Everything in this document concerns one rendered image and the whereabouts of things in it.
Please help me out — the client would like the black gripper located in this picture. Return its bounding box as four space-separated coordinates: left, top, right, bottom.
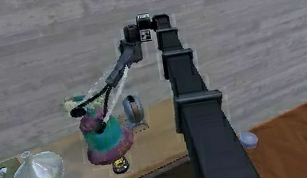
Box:
58 22 155 139

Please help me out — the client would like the clear glass flask vase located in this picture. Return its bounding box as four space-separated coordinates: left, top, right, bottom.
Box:
8 145 68 178

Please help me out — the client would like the light wooden table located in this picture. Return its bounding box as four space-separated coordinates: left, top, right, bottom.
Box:
0 97 197 178

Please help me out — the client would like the small pale blue bowl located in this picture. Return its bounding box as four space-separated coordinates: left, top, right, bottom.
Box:
237 129 261 151

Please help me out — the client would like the teal and purple flower vase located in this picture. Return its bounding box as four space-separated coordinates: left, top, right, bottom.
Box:
61 86 139 171

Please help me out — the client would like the small black round object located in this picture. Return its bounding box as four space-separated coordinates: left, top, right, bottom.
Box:
110 154 132 176

